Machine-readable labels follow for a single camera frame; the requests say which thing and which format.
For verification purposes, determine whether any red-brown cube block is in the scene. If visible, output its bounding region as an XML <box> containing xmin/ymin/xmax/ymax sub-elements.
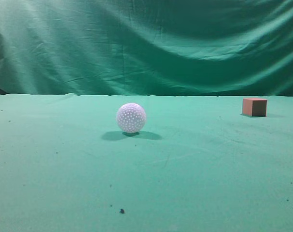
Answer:
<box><xmin>242</xmin><ymin>98</ymin><xmax>267</xmax><ymax>117</ymax></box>

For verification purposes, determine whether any white dimpled golf ball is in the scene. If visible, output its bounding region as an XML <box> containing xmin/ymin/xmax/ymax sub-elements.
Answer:
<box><xmin>116</xmin><ymin>103</ymin><xmax>146</xmax><ymax>133</ymax></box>

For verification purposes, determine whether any green backdrop curtain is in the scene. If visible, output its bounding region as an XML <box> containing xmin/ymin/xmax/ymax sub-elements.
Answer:
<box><xmin>0</xmin><ymin>0</ymin><xmax>293</xmax><ymax>96</ymax></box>

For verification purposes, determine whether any green table cloth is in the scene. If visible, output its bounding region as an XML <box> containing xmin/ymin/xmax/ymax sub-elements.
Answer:
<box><xmin>0</xmin><ymin>94</ymin><xmax>293</xmax><ymax>232</ymax></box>

